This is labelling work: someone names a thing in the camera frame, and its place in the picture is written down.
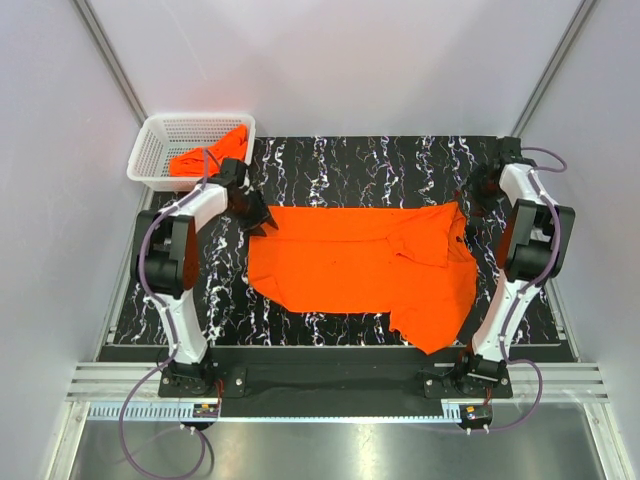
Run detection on orange t shirt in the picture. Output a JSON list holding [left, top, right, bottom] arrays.
[[248, 203, 477, 354]]

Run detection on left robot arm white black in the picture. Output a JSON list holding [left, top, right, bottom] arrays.
[[131, 180, 277, 396]]

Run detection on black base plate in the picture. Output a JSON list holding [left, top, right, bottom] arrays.
[[159, 346, 512, 421]]

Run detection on purple cable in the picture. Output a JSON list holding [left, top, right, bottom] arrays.
[[117, 147, 221, 480], [414, 145, 569, 435]]

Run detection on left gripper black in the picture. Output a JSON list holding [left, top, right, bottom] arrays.
[[229, 188, 278, 237]]

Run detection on connector box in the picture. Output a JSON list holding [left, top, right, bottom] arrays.
[[193, 403, 220, 418], [461, 405, 492, 422]]

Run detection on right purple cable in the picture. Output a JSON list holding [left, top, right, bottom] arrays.
[[414, 145, 569, 435]]

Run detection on white plastic basket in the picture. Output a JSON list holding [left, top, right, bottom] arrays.
[[126, 112, 256, 192]]

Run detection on orange t shirts in basket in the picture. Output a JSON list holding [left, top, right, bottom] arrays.
[[168, 124, 249, 177]]

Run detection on left connector box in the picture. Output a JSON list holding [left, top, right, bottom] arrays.
[[193, 403, 220, 418]]

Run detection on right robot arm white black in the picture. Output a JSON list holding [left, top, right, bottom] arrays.
[[452, 160, 576, 397]]

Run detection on aluminium frame rail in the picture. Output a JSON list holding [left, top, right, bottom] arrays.
[[66, 363, 609, 423]]

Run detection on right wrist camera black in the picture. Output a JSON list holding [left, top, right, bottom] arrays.
[[496, 136, 523, 165]]

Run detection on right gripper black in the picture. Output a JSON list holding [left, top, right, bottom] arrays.
[[453, 163, 507, 220]]

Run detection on right connector box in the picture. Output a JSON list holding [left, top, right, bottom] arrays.
[[461, 405, 492, 422]]

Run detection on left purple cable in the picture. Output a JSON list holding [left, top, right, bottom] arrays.
[[117, 147, 221, 480]]

